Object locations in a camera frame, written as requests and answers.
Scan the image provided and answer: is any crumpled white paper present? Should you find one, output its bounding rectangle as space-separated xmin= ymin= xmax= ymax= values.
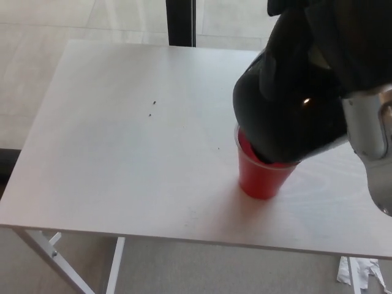
xmin=356 ymin=258 xmax=388 ymax=291

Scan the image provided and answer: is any red plastic cup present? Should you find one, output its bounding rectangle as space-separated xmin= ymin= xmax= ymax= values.
xmin=234 ymin=124 xmax=300 ymax=200

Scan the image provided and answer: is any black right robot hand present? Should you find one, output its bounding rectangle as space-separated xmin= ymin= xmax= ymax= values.
xmin=303 ymin=0 xmax=392 ymax=96

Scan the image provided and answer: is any white metal table leg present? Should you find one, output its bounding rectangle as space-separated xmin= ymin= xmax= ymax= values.
xmin=13 ymin=229 xmax=92 ymax=294
xmin=349 ymin=257 xmax=361 ymax=294
xmin=105 ymin=236 xmax=127 ymax=294

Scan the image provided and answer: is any black vertical post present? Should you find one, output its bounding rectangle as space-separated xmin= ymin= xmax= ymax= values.
xmin=165 ymin=0 xmax=197 ymax=48

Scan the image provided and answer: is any black electric kettle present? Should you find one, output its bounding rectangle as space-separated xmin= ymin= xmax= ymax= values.
xmin=232 ymin=0 xmax=350 ymax=163

